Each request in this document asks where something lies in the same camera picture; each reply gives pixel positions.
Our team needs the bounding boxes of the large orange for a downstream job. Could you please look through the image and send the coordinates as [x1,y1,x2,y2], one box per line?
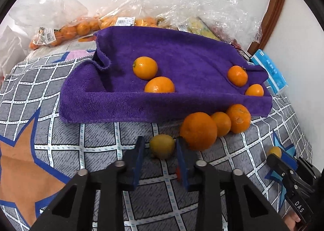
[180,112,218,151]

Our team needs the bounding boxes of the brown wooden door frame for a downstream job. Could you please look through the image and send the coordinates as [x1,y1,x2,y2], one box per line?
[247,0,289,55]

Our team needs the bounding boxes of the clear plastic bags of fruit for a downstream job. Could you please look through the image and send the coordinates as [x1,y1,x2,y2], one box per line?
[111,0,262,44]

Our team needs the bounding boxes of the small yellow-green citrus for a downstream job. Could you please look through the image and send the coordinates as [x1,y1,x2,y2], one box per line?
[149,134,176,159]

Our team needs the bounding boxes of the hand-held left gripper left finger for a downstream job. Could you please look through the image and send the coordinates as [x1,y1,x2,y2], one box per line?
[29,136,146,231]

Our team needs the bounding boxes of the white plastic bag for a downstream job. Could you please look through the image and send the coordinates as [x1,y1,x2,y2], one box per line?
[0,25,33,77]

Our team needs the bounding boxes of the grey checked star blanket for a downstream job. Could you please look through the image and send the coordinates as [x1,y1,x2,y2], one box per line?
[0,54,314,231]

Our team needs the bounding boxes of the blue tissue pack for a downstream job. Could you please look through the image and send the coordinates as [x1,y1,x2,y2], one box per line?
[249,49,289,95]

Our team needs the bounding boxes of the purple towel covered tray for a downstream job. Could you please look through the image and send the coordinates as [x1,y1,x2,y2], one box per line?
[59,26,272,123]

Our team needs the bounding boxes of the mandarin orange with dark stem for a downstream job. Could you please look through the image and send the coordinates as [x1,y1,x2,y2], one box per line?
[227,65,248,87]

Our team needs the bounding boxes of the clear bag of oranges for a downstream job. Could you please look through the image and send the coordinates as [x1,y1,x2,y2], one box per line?
[99,13,165,29]
[7,0,102,50]

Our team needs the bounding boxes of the yellow fruit in clear wrap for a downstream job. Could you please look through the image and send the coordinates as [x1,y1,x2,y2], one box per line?
[187,17,221,41]

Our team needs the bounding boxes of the pack of red tomatoes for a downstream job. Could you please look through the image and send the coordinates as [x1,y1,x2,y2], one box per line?
[210,25,251,57]

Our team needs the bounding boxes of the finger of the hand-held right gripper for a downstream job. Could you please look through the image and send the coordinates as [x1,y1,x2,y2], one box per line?
[281,149,321,181]
[266,154,314,192]

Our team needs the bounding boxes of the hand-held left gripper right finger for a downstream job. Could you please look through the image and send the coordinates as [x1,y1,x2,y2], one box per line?
[176,138,290,231]

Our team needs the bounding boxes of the person's right hand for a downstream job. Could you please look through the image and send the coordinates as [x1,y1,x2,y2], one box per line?
[283,212,304,231]

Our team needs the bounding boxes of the small orange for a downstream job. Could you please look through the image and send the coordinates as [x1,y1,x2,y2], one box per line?
[211,111,232,137]
[266,146,282,158]
[144,76,176,94]
[133,56,158,80]
[245,83,264,97]

